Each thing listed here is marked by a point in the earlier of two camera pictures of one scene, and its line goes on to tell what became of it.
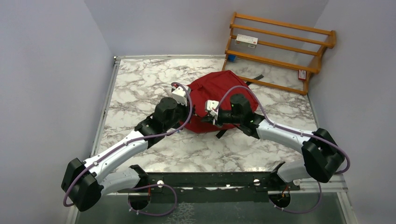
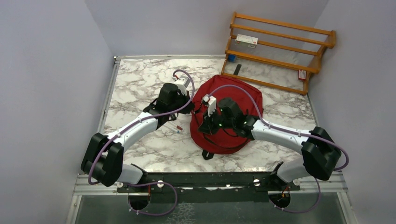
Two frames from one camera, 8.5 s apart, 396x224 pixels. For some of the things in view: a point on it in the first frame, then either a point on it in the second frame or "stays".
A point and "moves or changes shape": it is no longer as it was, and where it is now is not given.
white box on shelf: (246, 41) stays
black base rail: (205, 187) stays
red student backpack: (220, 87) moves or changes shape
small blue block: (231, 58) stays
